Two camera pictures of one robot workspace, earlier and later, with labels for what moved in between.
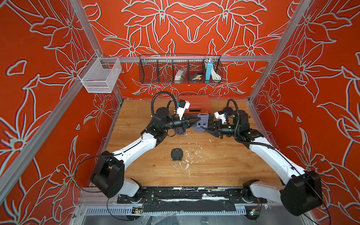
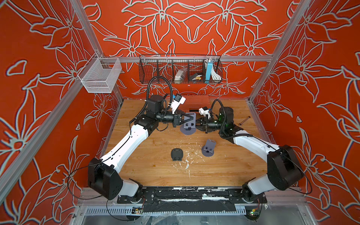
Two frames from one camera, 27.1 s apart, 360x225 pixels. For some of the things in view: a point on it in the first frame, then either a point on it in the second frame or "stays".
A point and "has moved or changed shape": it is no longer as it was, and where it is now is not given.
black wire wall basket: (180, 69) stays
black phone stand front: (176, 154) stays
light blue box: (209, 70) stays
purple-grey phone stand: (179, 131) has moved or changed shape
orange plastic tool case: (198, 103) stays
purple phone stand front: (204, 122) has moved or changed shape
